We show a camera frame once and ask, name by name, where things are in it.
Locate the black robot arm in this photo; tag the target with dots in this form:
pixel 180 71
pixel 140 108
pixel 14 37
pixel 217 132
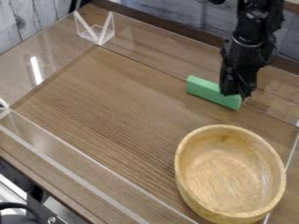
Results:
pixel 273 7

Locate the green rectangular block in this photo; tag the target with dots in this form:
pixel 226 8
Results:
pixel 208 90

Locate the clear acrylic corner bracket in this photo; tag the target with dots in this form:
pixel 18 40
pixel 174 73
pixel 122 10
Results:
pixel 94 33

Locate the wooden bowl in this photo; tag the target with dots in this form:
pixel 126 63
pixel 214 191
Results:
pixel 229 174

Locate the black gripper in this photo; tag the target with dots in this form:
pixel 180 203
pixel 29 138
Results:
pixel 245 53

